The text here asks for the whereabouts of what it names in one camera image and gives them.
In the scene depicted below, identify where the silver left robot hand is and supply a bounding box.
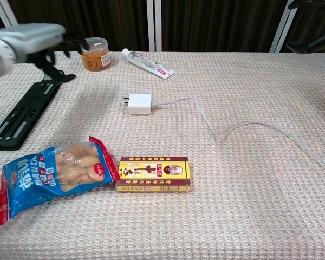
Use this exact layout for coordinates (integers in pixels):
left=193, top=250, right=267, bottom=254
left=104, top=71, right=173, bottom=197
left=0, top=22, right=89, bottom=83

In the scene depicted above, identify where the white charger plug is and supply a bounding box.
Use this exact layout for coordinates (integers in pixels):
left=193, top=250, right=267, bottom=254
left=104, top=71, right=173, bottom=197
left=121, top=93, right=153, bottom=116

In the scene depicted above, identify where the white cable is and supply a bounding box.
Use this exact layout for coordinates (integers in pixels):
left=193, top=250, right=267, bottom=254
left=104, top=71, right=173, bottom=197
left=151, top=97, right=325, bottom=172

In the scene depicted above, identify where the clear jar of rubber bands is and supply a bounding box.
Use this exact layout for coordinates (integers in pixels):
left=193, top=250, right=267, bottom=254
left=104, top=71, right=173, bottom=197
left=81, top=37, right=112, bottom=73

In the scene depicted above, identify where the black folding laptop stand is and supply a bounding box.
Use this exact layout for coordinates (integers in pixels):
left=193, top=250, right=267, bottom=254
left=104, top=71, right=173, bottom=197
left=0, top=72, right=63, bottom=151

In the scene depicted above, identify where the white toothpaste tube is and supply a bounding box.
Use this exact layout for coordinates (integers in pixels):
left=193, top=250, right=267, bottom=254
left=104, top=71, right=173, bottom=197
left=121, top=48, right=176, bottom=80

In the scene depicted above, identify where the blue snack bag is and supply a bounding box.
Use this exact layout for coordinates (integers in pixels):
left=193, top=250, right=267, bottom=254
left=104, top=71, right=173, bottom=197
left=0, top=135, right=121, bottom=227

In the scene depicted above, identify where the yellow and red box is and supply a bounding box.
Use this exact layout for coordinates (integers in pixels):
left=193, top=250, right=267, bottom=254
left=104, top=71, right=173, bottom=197
left=115, top=155, right=192, bottom=193

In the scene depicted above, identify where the black pleated curtain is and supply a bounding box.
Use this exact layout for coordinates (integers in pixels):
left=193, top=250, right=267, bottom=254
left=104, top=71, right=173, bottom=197
left=0, top=0, right=325, bottom=54

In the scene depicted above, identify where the beige waffle tablecloth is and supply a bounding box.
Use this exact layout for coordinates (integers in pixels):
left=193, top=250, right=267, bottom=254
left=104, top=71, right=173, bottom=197
left=0, top=50, right=325, bottom=260

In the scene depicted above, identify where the white frame post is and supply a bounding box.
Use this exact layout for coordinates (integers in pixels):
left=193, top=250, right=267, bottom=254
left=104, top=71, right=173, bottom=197
left=146, top=0, right=163, bottom=53
left=269, top=0, right=299, bottom=53
left=0, top=0, right=20, bottom=27

